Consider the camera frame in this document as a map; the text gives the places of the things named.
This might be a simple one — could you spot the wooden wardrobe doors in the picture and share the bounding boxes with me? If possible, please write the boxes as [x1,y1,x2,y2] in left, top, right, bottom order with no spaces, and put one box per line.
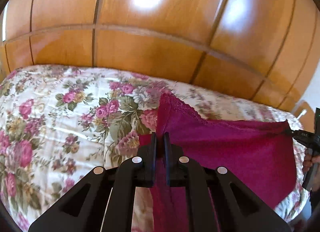
[1,0,319,111]

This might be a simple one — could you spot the floral bed quilt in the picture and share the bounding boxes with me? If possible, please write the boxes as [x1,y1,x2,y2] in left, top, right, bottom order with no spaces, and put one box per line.
[1,65,302,231]

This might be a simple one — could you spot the person's right hand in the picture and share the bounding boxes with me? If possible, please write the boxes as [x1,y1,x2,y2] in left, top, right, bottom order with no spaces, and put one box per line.
[302,149,319,173]

